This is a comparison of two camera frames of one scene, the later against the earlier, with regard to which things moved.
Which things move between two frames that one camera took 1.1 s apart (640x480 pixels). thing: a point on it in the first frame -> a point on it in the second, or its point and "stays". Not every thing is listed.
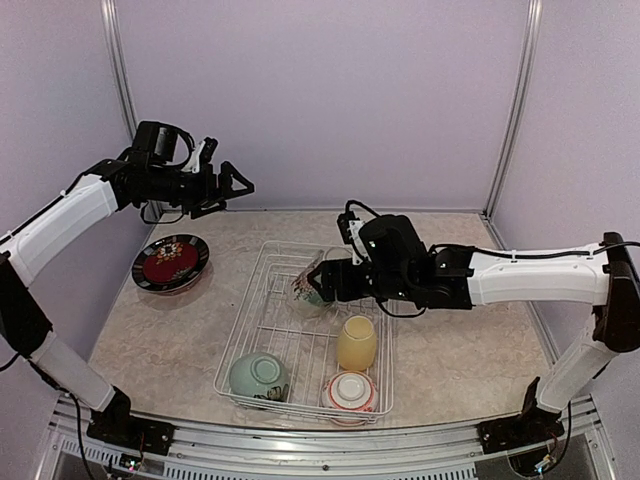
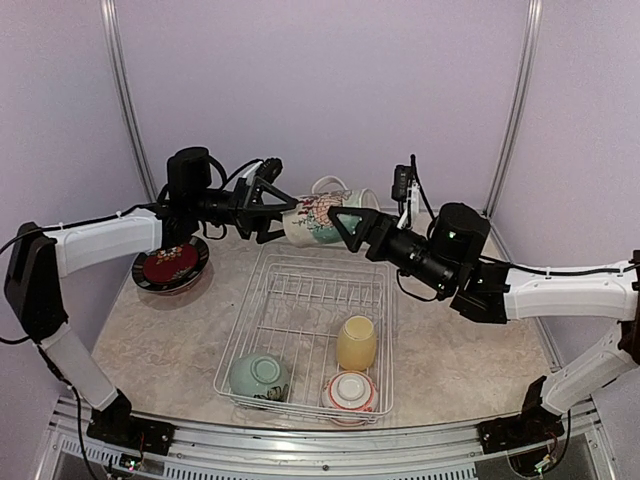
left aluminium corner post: [119, 62] stays
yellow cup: [357, 343] stays
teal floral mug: [307, 296] -> [309, 224]
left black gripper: [208, 192] -> [249, 196]
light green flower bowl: [259, 375] stays
